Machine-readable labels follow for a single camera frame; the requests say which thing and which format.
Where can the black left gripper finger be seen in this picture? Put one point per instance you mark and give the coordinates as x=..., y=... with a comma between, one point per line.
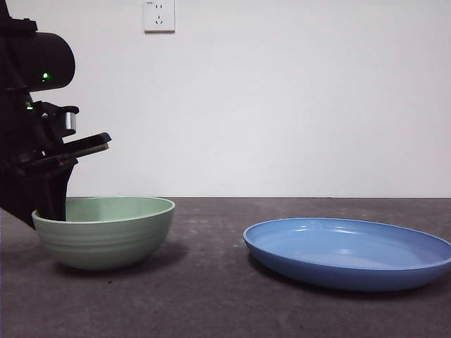
x=56, y=197
x=17, y=193

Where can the green ribbed bowl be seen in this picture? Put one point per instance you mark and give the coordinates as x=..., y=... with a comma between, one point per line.
x=112, y=243

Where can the blue round plate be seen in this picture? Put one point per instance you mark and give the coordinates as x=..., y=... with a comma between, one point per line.
x=338, y=271

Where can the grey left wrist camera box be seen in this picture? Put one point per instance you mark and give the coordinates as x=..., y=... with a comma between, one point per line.
x=71, y=121

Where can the white wall socket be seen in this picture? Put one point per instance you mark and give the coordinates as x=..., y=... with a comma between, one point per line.
x=159, y=21

